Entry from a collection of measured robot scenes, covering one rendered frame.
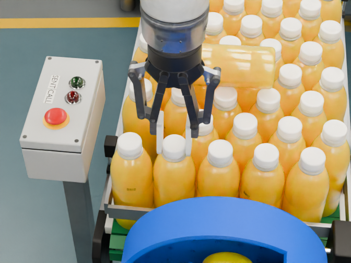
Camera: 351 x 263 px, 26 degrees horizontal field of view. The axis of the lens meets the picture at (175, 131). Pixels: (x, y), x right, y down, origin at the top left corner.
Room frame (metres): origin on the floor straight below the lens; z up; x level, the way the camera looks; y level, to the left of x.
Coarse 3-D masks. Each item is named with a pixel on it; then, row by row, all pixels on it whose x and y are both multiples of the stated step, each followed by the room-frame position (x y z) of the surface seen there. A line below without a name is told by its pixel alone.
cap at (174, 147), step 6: (168, 138) 0.79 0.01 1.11; (174, 138) 0.79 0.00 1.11; (180, 138) 0.79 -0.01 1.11; (162, 144) 0.78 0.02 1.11; (168, 144) 0.78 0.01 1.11; (174, 144) 0.78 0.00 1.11; (180, 144) 0.78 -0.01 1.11; (162, 150) 0.78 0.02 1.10; (168, 150) 0.77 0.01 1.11; (174, 150) 0.77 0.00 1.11; (180, 150) 0.77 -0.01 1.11; (168, 156) 0.76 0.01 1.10; (174, 156) 0.76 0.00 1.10; (180, 156) 0.76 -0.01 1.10
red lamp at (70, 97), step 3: (69, 93) 0.89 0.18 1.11; (72, 93) 0.89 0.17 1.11; (75, 93) 0.89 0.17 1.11; (78, 93) 0.89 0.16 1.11; (66, 96) 0.88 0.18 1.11; (69, 96) 0.88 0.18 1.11; (72, 96) 0.88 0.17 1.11; (75, 96) 0.88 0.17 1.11; (78, 96) 0.88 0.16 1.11; (69, 99) 0.88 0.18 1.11; (72, 99) 0.88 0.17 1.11; (75, 99) 0.88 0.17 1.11; (78, 99) 0.88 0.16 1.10
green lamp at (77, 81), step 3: (72, 78) 0.92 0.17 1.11; (75, 78) 0.92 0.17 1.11; (78, 78) 0.92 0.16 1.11; (81, 78) 0.92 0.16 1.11; (72, 81) 0.92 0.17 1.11; (75, 81) 0.91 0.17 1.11; (78, 81) 0.91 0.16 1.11; (81, 81) 0.92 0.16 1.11; (72, 84) 0.91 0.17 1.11; (75, 84) 0.91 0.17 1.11; (78, 84) 0.91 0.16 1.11; (81, 84) 0.91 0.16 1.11
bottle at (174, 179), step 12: (156, 168) 0.77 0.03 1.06; (168, 168) 0.76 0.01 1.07; (180, 168) 0.76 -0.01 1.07; (192, 168) 0.77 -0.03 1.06; (156, 180) 0.76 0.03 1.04; (168, 180) 0.75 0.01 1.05; (180, 180) 0.75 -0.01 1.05; (192, 180) 0.76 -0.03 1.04; (156, 192) 0.76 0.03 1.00; (168, 192) 0.75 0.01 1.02; (180, 192) 0.75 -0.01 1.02; (192, 192) 0.76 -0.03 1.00; (156, 204) 0.76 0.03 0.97
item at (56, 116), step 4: (52, 108) 0.85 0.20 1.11; (56, 108) 0.85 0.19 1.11; (60, 108) 0.85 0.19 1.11; (48, 112) 0.84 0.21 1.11; (52, 112) 0.84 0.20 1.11; (56, 112) 0.84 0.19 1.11; (60, 112) 0.84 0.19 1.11; (64, 112) 0.84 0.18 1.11; (44, 116) 0.84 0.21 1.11; (48, 116) 0.83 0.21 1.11; (52, 116) 0.83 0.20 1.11; (56, 116) 0.83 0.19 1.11; (60, 116) 0.83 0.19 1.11; (64, 116) 0.83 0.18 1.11; (48, 120) 0.83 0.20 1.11; (52, 120) 0.83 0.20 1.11; (56, 120) 0.83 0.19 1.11; (60, 120) 0.83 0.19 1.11; (64, 120) 0.83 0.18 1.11; (52, 124) 0.82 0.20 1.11; (56, 124) 0.82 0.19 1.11
